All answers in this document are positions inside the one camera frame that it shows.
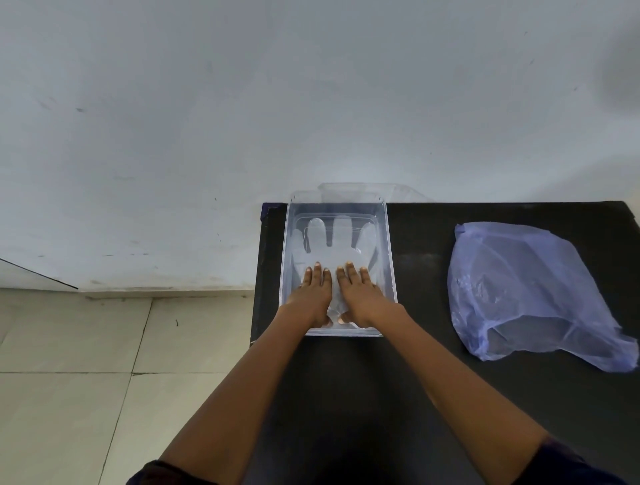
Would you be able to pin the person's left hand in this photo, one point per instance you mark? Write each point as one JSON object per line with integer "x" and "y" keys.
{"x": 312, "y": 300}

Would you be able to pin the person's right hand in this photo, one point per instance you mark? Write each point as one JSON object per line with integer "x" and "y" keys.
{"x": 362, "y": 300}

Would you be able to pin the person's left middle finger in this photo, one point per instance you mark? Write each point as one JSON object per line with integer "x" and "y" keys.
{"x": 318, "y": 275}

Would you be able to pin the person's right middle finger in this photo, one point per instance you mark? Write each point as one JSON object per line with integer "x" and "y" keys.
{"x": 352, "y": 274}

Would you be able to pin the clear plastic disposable glove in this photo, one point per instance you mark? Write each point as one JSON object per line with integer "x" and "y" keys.
{"x": 332, "y": 240}

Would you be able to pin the person's left forearm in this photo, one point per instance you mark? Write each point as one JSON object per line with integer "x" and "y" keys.
{"x": 240, "y": 394}

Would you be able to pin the person's right forearm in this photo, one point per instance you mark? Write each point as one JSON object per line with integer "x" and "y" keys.
{"x": 450, "y": 389}

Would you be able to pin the clear plastic storage tray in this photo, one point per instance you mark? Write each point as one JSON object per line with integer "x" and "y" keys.
{"x": 387, "y": 250}

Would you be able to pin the clear plastic tray lid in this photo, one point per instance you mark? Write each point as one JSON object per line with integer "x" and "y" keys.
{"x": 395, "y": 192}

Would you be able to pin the blue plastic bag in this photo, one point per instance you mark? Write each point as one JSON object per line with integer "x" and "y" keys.
{"x": 525, "y": 290}

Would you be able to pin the person's left dark sleeve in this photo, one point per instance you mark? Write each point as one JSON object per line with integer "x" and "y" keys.
{"x": 170, "y": 474}

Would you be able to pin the person's dark sleeve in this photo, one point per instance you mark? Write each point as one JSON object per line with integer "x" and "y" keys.
{"x": 570, "y": 464}
{"x": 170, "y": 474}

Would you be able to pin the person's right dark sleeve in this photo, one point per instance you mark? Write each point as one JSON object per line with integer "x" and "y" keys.
{"x": 570, "y": 464}

